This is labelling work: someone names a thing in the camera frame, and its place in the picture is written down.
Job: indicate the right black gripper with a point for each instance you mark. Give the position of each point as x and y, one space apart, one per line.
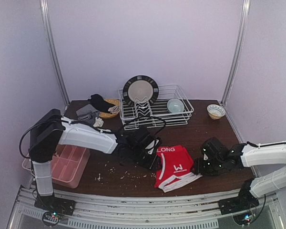
200 165

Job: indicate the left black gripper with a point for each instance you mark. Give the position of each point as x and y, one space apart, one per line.
147 159

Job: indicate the red white-trimmed underwear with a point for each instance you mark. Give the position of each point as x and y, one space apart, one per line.
176 170

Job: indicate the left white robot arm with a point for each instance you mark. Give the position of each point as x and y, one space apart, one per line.
54 129

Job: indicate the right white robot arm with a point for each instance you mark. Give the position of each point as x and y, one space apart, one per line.
249 154

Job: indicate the striped navy underwear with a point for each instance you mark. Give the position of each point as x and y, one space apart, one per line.
90 115

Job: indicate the white cream sock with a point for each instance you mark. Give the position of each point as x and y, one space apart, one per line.
114 109

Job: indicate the patterned white yellow bowl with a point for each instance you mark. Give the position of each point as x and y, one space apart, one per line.
216 111

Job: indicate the light blue bowl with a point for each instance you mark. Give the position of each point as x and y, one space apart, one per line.
175 106

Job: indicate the black rimmed grey plate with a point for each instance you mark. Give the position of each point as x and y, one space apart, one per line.
140 88

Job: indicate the pink plastic organizer box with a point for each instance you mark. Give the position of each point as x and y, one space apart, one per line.
68 165

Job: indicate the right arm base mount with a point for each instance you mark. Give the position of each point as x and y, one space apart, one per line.
244 207

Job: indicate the white wire dish rack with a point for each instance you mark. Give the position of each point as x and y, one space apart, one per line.
152 115

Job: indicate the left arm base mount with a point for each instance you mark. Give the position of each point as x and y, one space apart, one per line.
57 211

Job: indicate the left metal frame post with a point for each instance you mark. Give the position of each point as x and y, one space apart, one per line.
51 44

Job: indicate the metal frame post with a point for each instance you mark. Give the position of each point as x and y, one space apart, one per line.
238 49
51 44

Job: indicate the right metal frame post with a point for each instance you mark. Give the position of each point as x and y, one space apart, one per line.
238 49

